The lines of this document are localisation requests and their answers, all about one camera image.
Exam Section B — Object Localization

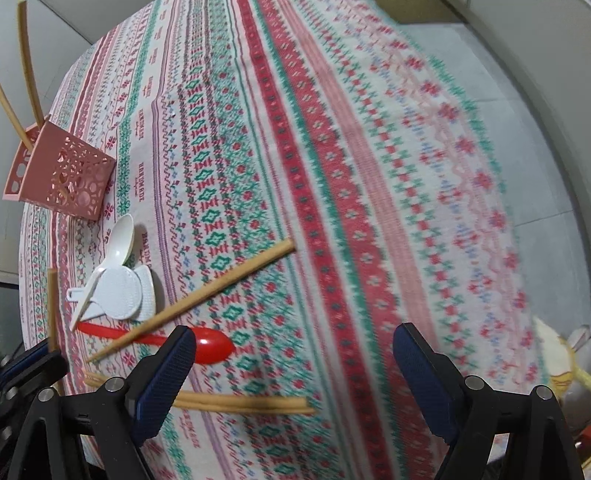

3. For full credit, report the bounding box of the wooden chopstick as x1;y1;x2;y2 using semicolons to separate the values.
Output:
87;381;315;414
0;85;34;151
17;0;44;123
47;269;61;352
84;371;309;404
85;239;296;363

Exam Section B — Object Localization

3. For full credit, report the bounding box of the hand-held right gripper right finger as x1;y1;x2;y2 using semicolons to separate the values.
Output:
392;323;587;480

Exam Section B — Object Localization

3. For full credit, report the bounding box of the white textured rice paddle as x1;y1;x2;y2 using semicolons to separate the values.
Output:
67;265;145;320
134;267;160;321

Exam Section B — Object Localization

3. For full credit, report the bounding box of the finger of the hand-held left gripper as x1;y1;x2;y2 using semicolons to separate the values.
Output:
0;340;69;398

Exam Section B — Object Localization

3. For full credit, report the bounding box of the red plastic spoon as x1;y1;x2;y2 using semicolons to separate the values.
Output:
76;322;235;365

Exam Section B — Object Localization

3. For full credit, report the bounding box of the white plastic spoon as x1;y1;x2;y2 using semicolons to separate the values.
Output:
69;213;136;330

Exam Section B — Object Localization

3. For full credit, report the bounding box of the pink perforated plastic basket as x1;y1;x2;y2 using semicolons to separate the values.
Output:
2;115;116;221

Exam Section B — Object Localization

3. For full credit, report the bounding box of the white and yellow object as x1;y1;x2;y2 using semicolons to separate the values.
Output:
533;316;591;398

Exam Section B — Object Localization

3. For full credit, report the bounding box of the red green patterned tablecloth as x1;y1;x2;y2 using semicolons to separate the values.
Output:
18;0;555;480

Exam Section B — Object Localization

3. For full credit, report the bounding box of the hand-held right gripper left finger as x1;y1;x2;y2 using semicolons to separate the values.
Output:
9;325;198;480

